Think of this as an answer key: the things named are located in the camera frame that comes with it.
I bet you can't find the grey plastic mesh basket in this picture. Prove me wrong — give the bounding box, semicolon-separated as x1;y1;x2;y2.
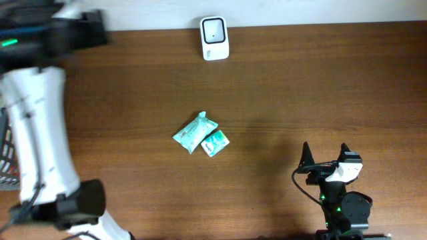
1;107;20;191

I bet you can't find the white barcode scanner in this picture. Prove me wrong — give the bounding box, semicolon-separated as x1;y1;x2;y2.
199;16;230;61

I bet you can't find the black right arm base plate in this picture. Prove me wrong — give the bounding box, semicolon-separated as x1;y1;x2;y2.
314;230;392;240

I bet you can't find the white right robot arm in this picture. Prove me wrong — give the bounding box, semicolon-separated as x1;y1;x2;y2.
292;142;373;239

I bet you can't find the small teal tissue pack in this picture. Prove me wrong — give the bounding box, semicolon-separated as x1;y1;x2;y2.
201;130;230;157

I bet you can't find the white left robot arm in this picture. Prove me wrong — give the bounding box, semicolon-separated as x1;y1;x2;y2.
1;1;132;239

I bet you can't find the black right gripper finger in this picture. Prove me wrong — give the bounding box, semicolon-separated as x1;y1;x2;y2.
337;143;350;162
298;141;315;173

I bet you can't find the teal wet wipes pack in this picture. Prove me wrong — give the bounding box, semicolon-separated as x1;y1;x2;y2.
173;111;218;154

